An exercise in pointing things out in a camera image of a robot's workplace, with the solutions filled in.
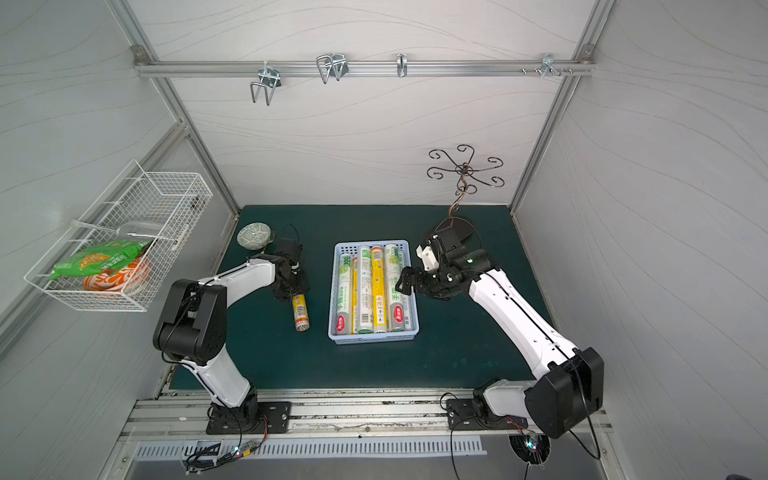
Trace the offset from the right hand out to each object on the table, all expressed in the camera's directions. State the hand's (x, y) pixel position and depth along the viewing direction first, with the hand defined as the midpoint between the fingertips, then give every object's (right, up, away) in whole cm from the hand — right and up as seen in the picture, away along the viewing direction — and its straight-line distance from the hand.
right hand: (411, 287), depth 77 cm
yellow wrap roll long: (-17, -6, +15) cm, 23 cm away
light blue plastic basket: (+1, -12, +9) cm, 15 cm away
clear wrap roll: (-4, -6, +9) cm, 11 cm away
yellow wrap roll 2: (-9, -3, +11) cm, 15 cm away
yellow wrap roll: (-32, -10, +9) cm, 35 cm away
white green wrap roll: (-13, -3, +11) cm, 17 cm away
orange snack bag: (-65, +4, -17) cm, 67 cm away
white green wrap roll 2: (-19, -12, +9) cm, 24 cm away
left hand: (-34, -4, +18) cm, 39 cm away
